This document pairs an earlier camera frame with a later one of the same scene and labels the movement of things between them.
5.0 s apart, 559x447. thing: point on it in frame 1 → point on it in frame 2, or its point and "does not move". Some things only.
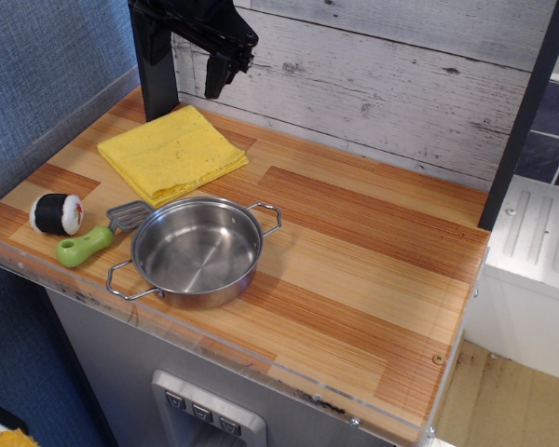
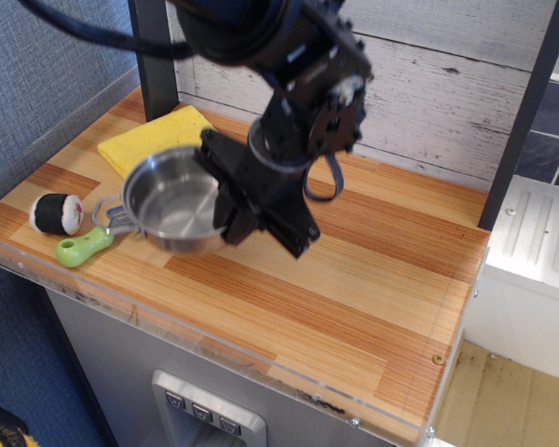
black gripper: [212, 26] → [279, 200]
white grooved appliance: [525, 304] does not move
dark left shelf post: [157, 80] does not move
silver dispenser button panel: [193, 415] does not move
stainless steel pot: [196, 252] → [170, 196]
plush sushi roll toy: [57, 213] does not move
